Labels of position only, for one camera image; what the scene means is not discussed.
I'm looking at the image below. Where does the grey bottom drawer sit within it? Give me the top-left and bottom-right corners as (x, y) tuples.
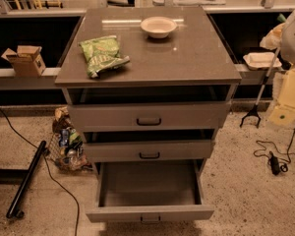
(86, 159), (214, 224)

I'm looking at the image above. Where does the grey drawer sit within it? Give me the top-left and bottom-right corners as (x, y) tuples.
(86, 159), (214, 224)
(68, 86), (230, 132)
(84, 129), (215, 162)

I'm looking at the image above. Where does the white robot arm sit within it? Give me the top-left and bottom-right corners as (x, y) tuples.
(260, 10), (295, 125)

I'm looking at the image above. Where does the grey top drawer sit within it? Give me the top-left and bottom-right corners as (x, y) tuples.
(68, 86), (230, 132)

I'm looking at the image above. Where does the grey drawer cabinet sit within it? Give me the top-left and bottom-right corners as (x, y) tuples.
(54, 6), (243, 169)

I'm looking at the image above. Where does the grey middle drawer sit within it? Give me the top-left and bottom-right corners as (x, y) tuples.
(84, 129), (215, 162)

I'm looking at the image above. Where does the green chip bag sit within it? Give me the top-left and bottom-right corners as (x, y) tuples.
(79, 35), (130, 79)

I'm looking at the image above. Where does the white paper bowl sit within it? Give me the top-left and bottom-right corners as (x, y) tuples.
(141, 17), (177, 39)

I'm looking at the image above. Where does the reacher grabber tool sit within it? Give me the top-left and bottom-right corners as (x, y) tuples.
(240, 48), (280, 128)

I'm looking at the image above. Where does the white takeout container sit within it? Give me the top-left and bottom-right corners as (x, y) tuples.
(243, 52), (274, 70)

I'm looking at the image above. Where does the brown cardboard box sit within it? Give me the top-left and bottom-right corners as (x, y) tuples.
(1, 45), (46, 78)

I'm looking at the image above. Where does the black pole on floor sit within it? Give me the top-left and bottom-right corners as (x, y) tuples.
(6, 141), (46, 219)

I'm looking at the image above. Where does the wire basket with snacks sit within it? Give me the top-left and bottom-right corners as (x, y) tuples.
(48, 106), (91, 171)

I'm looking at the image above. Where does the black floor cable left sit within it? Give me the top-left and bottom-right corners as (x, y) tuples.
(0, 93), (81, 236)

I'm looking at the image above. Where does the black power adapter with cable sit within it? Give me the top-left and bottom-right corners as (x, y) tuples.
(253, 125), (295, 176)

